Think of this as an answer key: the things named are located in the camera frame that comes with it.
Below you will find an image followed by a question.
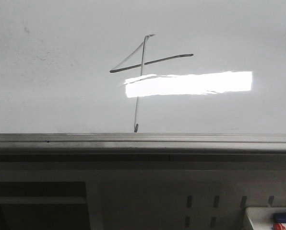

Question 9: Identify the blue item in box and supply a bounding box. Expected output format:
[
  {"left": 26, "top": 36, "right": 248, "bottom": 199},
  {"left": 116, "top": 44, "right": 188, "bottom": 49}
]
[{"left": 273, "top": 212, "right": 286, "bottom": 223}]

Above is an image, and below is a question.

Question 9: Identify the aluminium whiteboard tray rail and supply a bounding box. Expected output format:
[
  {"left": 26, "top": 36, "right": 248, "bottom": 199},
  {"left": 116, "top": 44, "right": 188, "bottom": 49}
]
[{"left": 0, "top": 133, "right": 286, "bottom": 162}]

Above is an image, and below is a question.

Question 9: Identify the white slotted metal panel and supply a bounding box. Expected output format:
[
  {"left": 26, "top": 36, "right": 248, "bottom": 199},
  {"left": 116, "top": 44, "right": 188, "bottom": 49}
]
[{"left": 86, "top": 163, "right": 286, "bottom": 230}]

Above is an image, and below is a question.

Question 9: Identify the white box lower right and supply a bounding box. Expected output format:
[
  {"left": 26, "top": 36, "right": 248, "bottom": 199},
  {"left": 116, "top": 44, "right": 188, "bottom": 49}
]
[{"left": 243, "top": 207, "right": 286, "bottom": 230}]

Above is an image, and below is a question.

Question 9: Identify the red item in box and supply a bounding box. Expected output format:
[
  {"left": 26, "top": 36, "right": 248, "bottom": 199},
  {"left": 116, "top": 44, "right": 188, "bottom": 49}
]
[{"left": 273, "top": 223, "right": 286, "bottom": 230}]

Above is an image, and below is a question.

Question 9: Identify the white whiteboard surface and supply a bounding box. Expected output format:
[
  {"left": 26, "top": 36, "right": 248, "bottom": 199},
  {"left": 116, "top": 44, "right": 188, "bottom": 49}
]
[{"left": 0, "top": 0, "right": 286, "bottom": 134}]

